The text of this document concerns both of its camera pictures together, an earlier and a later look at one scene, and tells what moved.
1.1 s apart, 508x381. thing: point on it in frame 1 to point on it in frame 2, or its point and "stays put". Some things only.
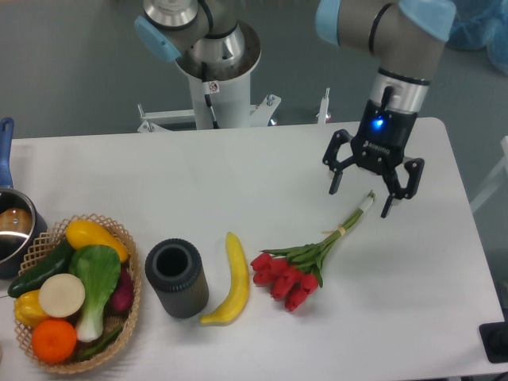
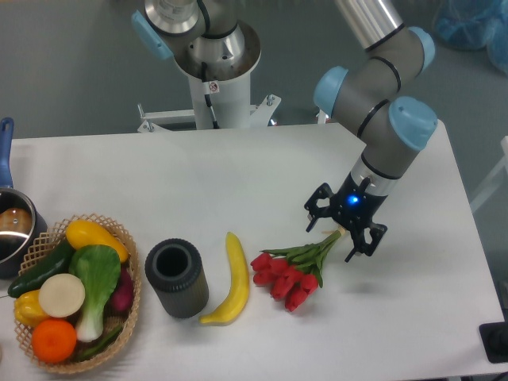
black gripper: (379, 145) to (352, 205)
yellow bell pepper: (27, 309) stays put
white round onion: (61, 295) stays put
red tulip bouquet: (293, 273) stays put
